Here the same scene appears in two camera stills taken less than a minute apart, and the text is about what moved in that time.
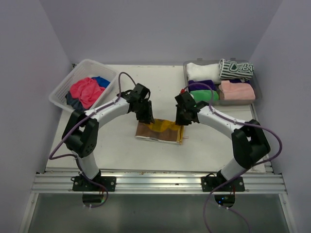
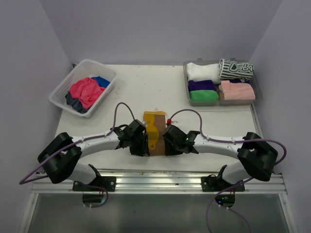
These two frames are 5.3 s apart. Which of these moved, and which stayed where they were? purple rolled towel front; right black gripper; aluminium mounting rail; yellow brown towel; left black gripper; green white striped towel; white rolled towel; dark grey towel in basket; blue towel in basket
Moved: yellow brown towel; right black gripper; left black gripper
Stayed: purple rolled towel front; white rolled towel; green white striped towel; blue towel in basket; aluminium mounting rail; dark grey towel in basket
